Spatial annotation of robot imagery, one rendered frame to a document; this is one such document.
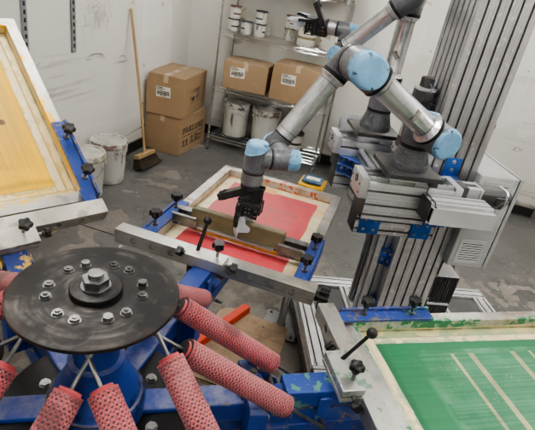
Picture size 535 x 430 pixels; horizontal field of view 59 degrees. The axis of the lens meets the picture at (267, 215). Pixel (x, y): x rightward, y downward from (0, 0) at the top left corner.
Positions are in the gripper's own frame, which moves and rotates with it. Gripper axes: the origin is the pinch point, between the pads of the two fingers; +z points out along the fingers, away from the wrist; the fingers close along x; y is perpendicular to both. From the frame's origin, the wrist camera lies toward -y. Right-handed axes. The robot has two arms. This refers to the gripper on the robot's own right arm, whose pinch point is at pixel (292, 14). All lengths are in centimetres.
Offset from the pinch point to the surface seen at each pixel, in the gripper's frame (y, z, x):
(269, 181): 62, -19, -60
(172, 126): 158, 156, 139
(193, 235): 56, -12, -120
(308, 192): 62, -38, -59
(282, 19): 60, 91, 248
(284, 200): 63, -31, -69
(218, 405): 41, -56, -187
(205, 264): 42, -31, -146
